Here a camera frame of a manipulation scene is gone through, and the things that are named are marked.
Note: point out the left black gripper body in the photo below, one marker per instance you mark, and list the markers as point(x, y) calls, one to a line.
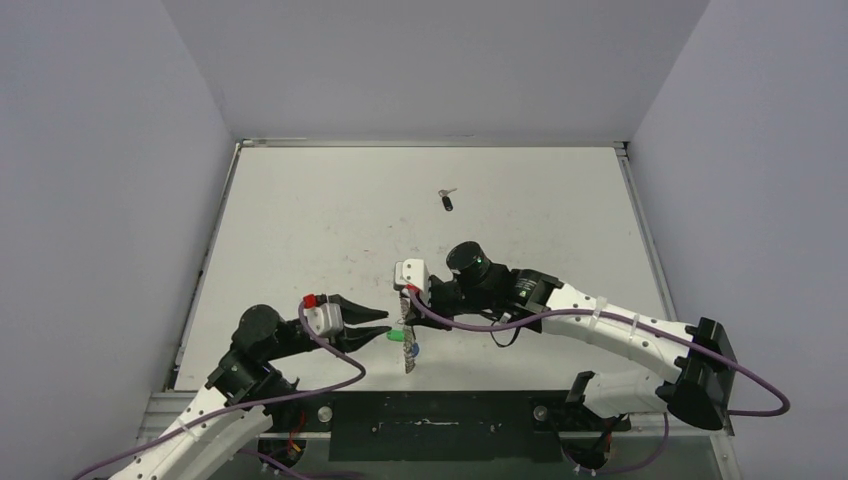
point(288, 338)

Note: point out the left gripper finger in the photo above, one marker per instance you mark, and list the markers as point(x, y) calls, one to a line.
point(352, 339)
point(355, 314)

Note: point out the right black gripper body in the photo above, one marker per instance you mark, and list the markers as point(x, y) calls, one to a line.
point(432, 304)

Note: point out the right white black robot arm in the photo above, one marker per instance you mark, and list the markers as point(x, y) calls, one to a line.
point(681, 369)

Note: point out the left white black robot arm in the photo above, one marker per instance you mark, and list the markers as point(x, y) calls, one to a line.
point(209, 432)

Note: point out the far key with black tag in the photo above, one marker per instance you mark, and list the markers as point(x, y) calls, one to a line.
point(446, 201)

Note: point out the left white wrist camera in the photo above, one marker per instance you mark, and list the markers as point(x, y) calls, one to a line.
point(323, 315)

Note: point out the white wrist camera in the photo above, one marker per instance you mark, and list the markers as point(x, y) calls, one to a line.
point(323, 315)
point(412, 272)

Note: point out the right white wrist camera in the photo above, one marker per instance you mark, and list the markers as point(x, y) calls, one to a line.
point(412, 272)

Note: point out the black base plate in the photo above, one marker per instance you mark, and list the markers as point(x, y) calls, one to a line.
point(384, 426)

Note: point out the aluminium frame rail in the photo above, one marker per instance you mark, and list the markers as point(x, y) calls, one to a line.
point(163, 407)

